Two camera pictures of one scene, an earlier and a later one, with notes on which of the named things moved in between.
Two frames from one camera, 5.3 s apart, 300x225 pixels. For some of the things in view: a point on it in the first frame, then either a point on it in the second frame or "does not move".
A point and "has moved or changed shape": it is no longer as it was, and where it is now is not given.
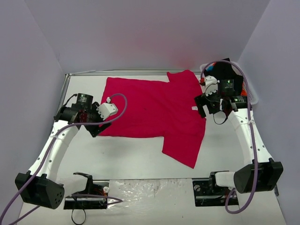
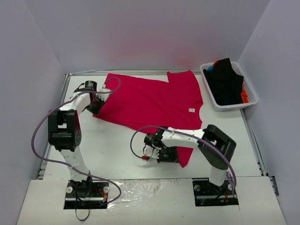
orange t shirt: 243,93 does not move
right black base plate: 207,193 does not move
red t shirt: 159,109 has moved or changed shape
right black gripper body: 201,105 → 167,155
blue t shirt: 210,68 does not move
